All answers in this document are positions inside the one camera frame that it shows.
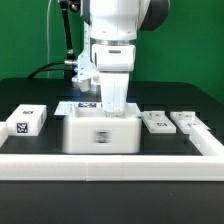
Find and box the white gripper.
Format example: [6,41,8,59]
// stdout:
[91,44,135,117]

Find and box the white cabinet body box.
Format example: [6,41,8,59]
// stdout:
[63,113,141,154]

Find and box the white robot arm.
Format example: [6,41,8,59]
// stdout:
[77,0,170,116]

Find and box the white cabinet top block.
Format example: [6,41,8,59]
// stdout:
[6,104,47,136]

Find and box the white marker sheet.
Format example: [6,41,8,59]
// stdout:
[54,101,140,117]

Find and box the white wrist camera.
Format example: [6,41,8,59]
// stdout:
[77,54,98,92]

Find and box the black cable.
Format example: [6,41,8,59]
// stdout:
[27,61,73,80]

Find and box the white fence frame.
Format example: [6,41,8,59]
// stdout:
[0,120,224,183]

